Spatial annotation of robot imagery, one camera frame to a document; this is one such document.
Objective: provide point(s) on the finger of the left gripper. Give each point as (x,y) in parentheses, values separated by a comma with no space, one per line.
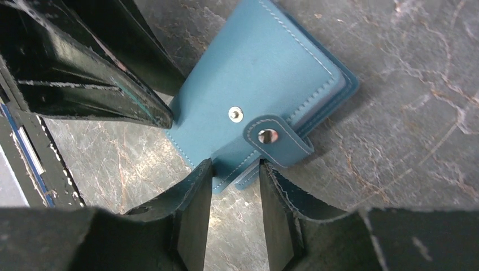
(63,71)
(123,29)

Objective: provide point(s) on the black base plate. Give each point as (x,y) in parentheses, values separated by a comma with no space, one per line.
(33,172)

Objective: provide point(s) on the blue card holder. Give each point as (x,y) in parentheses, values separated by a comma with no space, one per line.
(261,86)

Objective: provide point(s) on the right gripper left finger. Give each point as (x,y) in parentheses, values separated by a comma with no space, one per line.
(168,232)

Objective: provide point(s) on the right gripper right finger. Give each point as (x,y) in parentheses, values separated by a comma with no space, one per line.
(304,233)

